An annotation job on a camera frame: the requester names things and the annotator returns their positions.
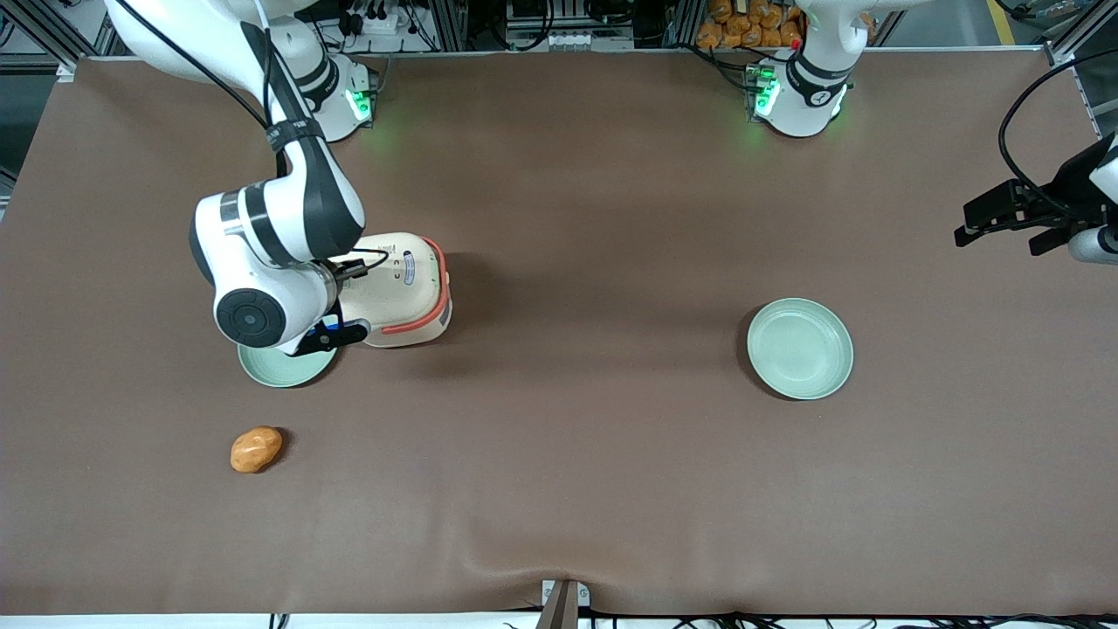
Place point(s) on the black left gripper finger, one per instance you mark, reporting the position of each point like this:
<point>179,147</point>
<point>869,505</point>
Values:
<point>1048,241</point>
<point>1000,205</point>

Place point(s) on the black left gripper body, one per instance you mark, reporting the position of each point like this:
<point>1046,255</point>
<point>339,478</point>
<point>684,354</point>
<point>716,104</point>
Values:
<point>1066,188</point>

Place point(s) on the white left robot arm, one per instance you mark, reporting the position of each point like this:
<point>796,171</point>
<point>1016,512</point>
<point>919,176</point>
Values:
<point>808,87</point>

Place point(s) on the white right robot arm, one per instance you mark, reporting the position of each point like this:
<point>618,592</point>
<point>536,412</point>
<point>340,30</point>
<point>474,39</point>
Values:
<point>271,227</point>

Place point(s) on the light green plate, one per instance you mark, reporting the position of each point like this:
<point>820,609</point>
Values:
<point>288,371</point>
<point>799,349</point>

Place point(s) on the orange-brown potato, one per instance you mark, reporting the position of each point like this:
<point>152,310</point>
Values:
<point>256,449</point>

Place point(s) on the brown table mat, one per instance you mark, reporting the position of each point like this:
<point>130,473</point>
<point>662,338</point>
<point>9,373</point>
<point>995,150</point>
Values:
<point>559,489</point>

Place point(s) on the crate of orange items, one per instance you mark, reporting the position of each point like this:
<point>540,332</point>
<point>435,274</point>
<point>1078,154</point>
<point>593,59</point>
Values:
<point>742,26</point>

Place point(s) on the white power strip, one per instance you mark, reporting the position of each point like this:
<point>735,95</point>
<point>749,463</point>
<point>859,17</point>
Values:
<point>376,22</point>

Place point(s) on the grey electronics box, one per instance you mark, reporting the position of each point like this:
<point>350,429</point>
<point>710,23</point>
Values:
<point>568,26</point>

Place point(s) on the aluminium frame post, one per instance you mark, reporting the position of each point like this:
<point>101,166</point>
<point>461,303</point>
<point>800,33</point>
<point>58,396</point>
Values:
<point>447,22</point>

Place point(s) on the metal table edge bracket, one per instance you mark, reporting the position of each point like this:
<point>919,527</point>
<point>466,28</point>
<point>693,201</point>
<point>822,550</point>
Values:
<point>563,603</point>

